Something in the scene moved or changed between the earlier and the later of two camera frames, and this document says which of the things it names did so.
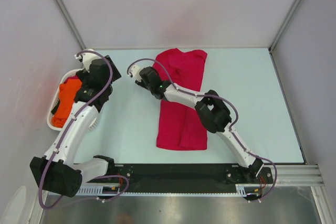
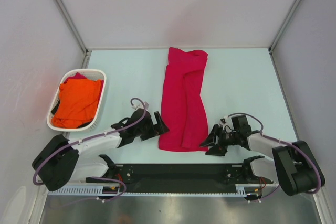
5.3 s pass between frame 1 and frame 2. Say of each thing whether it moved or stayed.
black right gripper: moved
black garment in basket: stayed
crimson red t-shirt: stayed
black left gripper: moved
